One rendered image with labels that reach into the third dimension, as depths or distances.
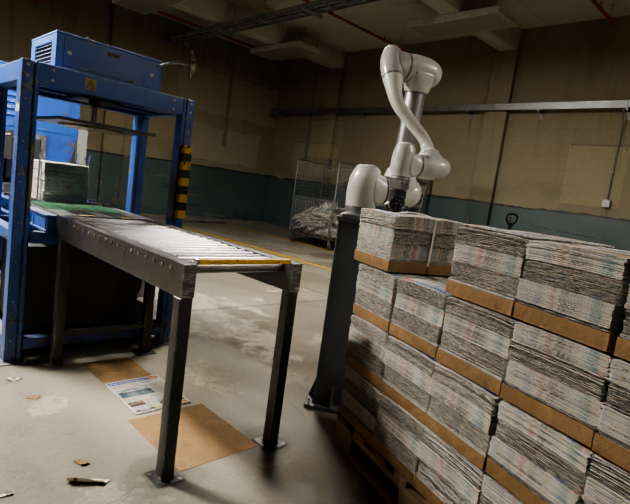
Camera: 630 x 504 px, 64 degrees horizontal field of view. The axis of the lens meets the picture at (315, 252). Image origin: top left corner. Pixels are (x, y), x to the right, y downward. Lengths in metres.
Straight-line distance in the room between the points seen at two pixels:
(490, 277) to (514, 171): 7.57
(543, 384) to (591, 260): 0.34
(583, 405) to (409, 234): 0.93
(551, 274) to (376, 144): 9.48
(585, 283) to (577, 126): 7.57
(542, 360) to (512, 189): 7.71
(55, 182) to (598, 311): 3.24
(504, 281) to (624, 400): 0.43
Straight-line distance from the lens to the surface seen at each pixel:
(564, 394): 1.42
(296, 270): 2.07
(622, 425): 1.34
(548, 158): 8.93
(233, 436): 2.37
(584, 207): 8.65
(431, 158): 2.36
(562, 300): 1.40
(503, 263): 1.54
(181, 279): 1.78
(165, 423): 1.96
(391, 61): 2.59
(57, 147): 5.39
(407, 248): 2.01
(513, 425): 1.55
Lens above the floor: 1.11
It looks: 7 degrees down
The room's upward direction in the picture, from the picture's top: 8 degrees clockwise
